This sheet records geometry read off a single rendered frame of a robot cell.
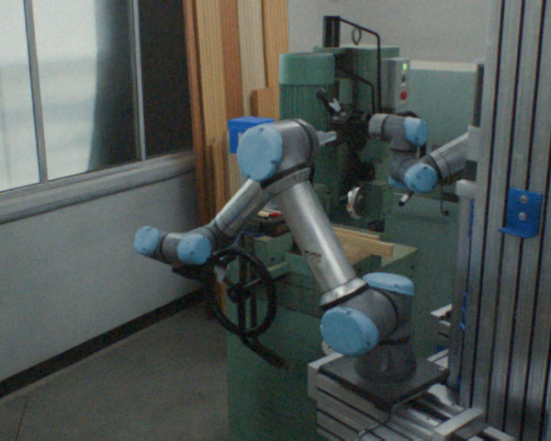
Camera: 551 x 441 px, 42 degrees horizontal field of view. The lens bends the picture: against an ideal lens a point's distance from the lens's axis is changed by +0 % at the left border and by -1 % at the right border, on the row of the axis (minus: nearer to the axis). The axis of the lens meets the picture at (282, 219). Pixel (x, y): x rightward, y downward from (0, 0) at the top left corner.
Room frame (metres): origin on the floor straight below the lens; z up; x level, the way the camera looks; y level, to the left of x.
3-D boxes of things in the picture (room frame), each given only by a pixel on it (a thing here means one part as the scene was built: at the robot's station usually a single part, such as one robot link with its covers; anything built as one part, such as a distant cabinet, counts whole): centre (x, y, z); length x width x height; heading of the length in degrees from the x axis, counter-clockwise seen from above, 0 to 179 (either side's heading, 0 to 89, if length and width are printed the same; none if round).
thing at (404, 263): (2.42, -0.15, 0.76); 0.57 x 0.45 x 0.09; 142
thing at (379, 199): (2.37, -0.32, 1.02); 0.09 x 0.07 x 0.12; 52
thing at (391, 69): (2.48, -0.39, 1.40); 0.10 x 0.06 x 0.16; 142
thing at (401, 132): (1.97, -0.34, 1.31); 0.11 x 0.08 x 0.09; 52
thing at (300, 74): (2.32, -0.08, 1.35); 0.18 x 0.18 x 0.31
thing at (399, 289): (1.54, -0.24, 0.98); 0.13 x 0.12 x 0.14; 145
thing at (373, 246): (2.28, -0.12, 0.92); 0.55 x 0.02 x 0.04; 52
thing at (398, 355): (1.55, -0.24, 0.87); 0.15 x 0.15 x 0.10
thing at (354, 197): (2.34, -0.26, 1.02); 0.12 x 0.03 x 0.12; 142
